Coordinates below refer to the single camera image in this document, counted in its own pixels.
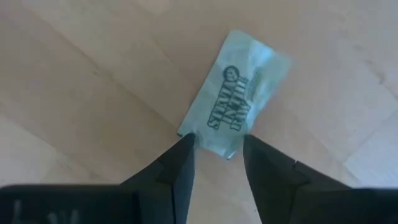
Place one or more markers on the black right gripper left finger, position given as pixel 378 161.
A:
pixel 174 193

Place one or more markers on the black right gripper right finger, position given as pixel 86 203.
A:
pixel 273 193

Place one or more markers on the banknote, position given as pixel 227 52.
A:
pixel 236 93

